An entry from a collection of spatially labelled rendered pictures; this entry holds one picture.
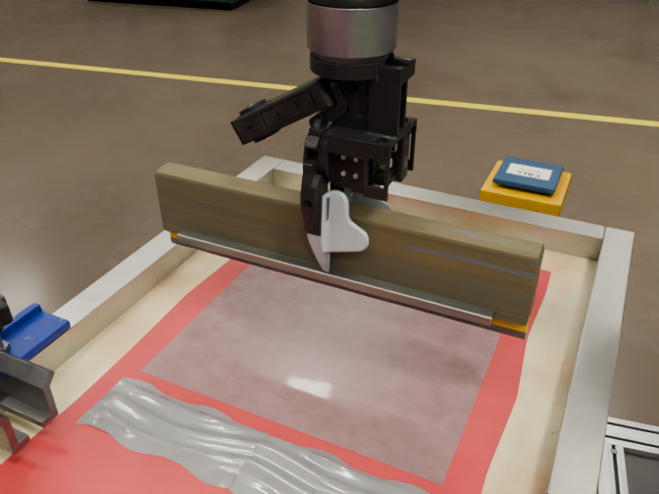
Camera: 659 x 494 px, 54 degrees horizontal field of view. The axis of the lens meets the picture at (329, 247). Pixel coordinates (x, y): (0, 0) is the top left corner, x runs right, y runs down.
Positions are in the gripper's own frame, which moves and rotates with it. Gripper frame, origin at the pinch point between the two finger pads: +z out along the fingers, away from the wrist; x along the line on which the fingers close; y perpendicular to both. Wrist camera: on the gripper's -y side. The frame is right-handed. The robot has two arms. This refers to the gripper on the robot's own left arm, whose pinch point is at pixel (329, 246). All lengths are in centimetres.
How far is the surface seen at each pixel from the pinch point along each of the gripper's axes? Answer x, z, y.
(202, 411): -14.2, 13.5, -7.4
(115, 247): 116, 109, -154
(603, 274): 23.1, 10.2, 26.4
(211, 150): 215, 109, -173
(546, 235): 31.9, 11.6, 18.3
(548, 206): 46, 15, 17
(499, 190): 47, 14, 9
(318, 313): 5.2, 13.7, -4.0
